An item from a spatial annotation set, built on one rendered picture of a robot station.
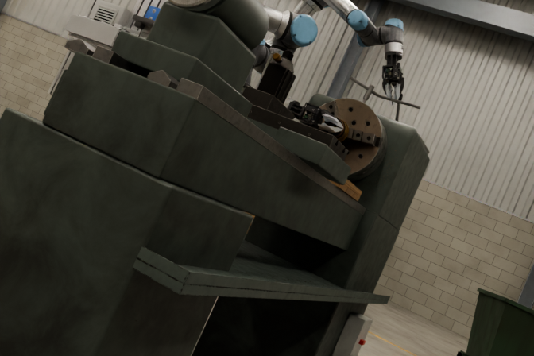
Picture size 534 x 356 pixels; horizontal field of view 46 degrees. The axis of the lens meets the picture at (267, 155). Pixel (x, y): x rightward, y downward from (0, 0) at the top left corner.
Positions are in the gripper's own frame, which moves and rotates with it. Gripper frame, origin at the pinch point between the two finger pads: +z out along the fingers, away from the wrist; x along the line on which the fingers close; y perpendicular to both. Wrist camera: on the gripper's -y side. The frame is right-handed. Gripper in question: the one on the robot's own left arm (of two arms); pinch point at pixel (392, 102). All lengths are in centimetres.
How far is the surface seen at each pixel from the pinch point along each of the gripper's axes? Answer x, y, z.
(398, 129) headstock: 2.9, 1.6, 11.9
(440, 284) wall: -62, -978, 43
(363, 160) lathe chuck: -7.5, 17.5, 28.6
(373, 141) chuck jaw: -3.4, 21.5, 22.1
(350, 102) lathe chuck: -13.9, 17.5, 5.1
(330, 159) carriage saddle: -2, 88, 44
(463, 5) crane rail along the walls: -21, -911, -485
